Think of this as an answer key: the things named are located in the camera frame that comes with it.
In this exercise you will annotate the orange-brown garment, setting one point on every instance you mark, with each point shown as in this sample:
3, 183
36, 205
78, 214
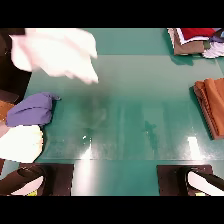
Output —
213, 103

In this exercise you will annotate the red garment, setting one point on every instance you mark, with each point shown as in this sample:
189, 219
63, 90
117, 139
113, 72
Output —
196, 32

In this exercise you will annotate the cream garment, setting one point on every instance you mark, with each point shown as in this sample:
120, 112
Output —
20, 143

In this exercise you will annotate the white shirt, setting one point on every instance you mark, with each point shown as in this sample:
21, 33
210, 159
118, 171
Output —
56, 53

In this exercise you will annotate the blue garment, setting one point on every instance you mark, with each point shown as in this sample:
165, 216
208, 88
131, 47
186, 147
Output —
218, 37

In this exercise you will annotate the purple garment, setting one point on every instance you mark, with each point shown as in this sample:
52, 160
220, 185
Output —
31, 111

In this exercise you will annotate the white garment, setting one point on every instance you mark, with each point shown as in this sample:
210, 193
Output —
216, 50

